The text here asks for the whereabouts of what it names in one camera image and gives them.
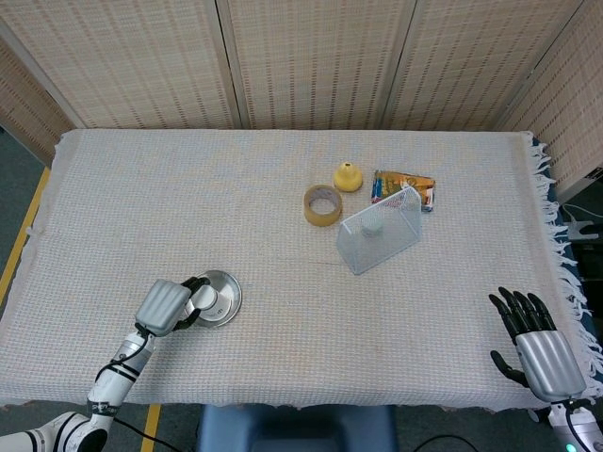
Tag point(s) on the white plastic clamp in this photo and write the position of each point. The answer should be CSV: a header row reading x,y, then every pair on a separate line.
x,y
580,230

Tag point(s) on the beige woven tablecloth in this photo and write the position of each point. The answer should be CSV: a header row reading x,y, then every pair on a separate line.
x,y
330,329

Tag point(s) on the yellowish tape roll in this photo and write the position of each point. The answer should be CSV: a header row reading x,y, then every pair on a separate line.
x,y
311,214

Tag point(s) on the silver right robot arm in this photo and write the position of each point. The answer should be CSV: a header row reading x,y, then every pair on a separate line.
x,y
581,426

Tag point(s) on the black and grey right robot hand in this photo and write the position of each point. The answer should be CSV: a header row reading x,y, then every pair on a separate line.
x,y
549,362

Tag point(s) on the round steel plate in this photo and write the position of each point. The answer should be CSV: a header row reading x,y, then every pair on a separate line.
x,y
231,294

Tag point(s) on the colourful snack packet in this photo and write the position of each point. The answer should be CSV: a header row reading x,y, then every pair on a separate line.
x,y
388,181

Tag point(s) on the yellow toy pear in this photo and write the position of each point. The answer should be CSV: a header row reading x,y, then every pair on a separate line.
x,y
347,179

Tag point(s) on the black and grey left robot hand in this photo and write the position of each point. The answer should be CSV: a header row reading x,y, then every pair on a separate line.
x,y
162,306

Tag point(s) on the white paper cup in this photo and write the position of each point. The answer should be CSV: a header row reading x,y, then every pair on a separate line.
x,y
209,301

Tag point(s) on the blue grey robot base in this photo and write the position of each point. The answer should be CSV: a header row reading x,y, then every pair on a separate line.
x,y
297,431

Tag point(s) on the bamboo folding screen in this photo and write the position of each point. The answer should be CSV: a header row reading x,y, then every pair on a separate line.
x,y
320,61

